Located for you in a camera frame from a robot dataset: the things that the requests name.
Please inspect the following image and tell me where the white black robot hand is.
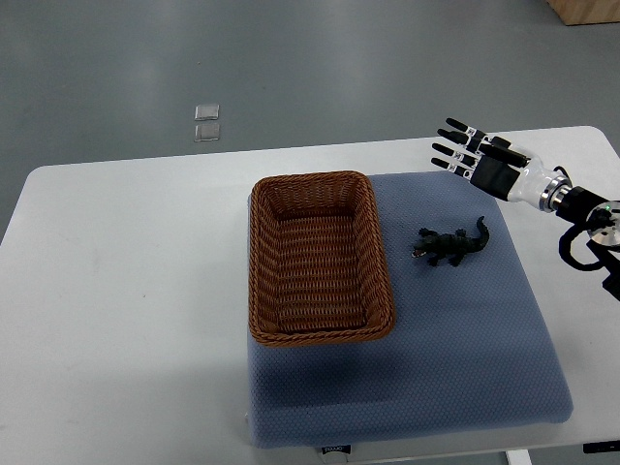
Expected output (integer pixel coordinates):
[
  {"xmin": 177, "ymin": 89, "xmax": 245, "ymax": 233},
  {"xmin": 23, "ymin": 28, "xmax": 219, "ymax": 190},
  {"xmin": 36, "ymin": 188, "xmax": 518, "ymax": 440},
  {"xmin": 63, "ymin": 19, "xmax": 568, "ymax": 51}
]
[{"xmin": 431, "ymin": 118, "xmax": 573, "ymax": 212}]

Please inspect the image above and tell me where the dark crocodile toy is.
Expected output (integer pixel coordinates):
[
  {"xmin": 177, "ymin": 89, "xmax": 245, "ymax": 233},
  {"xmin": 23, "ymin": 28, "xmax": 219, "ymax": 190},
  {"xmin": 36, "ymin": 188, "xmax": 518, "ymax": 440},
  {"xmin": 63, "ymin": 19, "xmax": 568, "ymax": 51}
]
[{"xmin": 412, "ymin": 216, "xmax": 490, "ymax": 267}]

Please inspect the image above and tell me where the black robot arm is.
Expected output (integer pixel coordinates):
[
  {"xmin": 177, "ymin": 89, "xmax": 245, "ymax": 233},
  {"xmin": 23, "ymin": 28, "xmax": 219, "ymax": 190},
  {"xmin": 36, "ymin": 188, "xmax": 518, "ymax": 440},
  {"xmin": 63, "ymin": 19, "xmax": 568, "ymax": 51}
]
[{"xmin": 553, "ymin": 186, "xmax": 619, "ymax": 300}]

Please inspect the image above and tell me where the brown wicker basket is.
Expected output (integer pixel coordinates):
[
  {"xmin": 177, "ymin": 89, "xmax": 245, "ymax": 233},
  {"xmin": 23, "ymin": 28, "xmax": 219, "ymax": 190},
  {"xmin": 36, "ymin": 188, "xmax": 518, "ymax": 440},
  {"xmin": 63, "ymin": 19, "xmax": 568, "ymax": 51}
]
[{"xmin": 248, "ymin": 170, "xmax": 396, "ymax": 348}]

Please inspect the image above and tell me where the wooden box corner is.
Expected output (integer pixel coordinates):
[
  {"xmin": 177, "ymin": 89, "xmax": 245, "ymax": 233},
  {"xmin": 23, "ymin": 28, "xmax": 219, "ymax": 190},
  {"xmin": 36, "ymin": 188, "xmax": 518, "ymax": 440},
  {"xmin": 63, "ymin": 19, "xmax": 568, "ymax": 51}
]
[{"xmin": 547, "ymin": 0, "xmax": 619, "ymax": 26}]

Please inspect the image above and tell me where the blue foam cushion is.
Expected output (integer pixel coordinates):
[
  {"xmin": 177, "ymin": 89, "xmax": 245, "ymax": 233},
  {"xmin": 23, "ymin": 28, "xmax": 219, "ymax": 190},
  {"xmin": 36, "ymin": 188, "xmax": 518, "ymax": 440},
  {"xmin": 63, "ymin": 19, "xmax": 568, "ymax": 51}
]
[{"xmin": 248, "ymin": 171, "xmax": 573, "ymax": 448}]

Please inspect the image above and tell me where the upper metal floor plate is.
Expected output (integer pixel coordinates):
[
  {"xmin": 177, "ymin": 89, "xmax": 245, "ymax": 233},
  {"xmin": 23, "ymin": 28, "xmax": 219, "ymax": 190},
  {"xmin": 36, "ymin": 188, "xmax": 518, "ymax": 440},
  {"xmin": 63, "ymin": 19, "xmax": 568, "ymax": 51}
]
[{"xmin": 195, "ymin": 104, "xmax": 220, "ymax": 121}]

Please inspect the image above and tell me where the black table control panel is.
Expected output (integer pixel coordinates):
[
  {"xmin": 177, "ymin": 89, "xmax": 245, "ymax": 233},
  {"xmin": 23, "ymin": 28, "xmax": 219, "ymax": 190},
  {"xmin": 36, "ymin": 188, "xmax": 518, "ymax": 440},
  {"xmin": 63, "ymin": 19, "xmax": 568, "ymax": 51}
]
[{"xmin": 582, "ymin": 440, "xmax": 620, "ymax": 454}]

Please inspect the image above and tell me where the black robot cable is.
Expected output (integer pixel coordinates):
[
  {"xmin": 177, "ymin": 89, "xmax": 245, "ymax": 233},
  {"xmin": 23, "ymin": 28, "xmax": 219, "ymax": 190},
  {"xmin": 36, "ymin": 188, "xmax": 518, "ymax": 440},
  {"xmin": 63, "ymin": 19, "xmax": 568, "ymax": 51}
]
[{"xmin": 552, "ymin": 166, "xmax": 612, "ymax": 270}]

